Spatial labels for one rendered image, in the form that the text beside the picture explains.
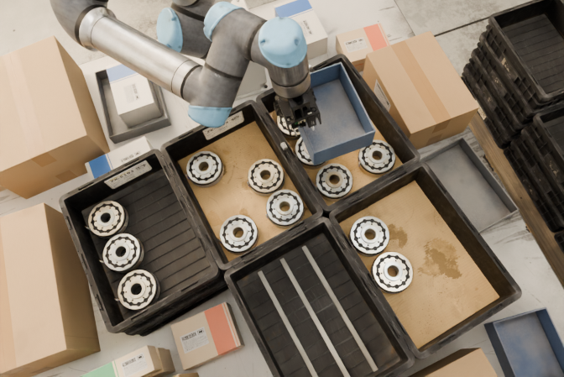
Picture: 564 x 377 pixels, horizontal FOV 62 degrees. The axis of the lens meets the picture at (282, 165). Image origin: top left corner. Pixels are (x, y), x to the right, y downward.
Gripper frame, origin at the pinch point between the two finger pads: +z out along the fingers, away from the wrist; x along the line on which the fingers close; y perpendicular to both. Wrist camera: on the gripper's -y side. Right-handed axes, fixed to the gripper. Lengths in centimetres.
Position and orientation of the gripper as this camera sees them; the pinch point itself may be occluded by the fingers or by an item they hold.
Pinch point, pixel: (298, 119)
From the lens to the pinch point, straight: 110.0
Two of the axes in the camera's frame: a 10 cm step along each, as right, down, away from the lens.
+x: 9.4, -3.5, 0.0
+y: 3.2, 8.7, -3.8
